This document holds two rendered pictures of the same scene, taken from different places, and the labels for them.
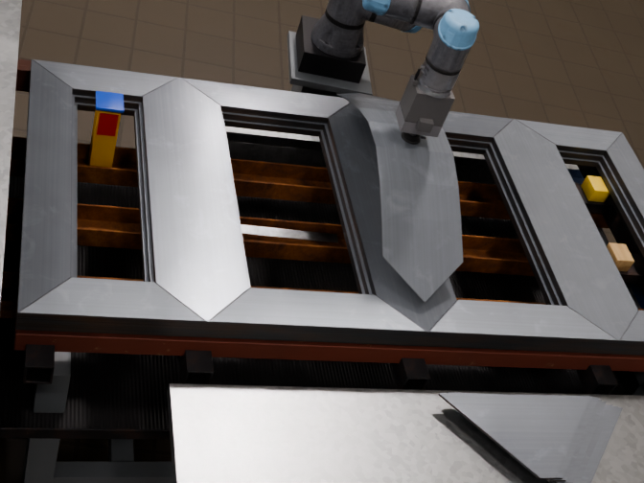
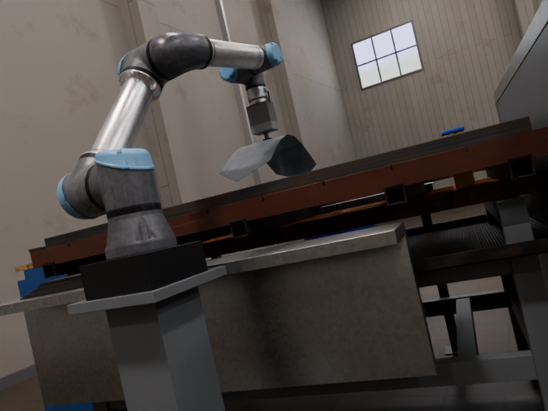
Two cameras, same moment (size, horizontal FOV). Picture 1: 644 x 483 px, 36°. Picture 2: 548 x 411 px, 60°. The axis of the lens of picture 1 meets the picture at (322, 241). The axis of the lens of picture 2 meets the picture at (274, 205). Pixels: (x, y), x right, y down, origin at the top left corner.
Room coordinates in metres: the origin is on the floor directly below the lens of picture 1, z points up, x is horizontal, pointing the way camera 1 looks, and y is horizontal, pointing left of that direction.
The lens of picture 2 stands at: (2.95, 1.12, 0.77)
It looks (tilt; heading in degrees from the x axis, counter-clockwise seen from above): 1 degrees up; 226
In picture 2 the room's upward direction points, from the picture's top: 13 degrees counter-clockwise
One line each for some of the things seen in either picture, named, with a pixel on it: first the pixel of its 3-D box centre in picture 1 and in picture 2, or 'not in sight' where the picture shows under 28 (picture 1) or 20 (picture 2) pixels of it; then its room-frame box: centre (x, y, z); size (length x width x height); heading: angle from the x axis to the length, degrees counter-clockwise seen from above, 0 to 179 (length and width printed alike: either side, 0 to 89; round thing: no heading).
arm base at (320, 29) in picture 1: (341, 28); (138, 230); (2.45, 0.17, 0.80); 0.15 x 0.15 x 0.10
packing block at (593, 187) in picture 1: (595, 189); not in sight; (2.17, -0.62, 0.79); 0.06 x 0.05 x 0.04; 25
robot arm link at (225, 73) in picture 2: (443, 13); (239, 70); (1.83, -0.06, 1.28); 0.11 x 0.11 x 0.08; 11
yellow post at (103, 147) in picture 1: (103, 139); (461, 168); (1.66, 0.54, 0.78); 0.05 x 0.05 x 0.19; 25
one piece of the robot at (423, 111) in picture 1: (425, 106); (264, 117); (1.72, -0.10, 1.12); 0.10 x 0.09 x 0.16; 22
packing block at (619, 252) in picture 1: (617, 257); not in sight; (1.93, -0.69, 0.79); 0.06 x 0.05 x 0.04; 25
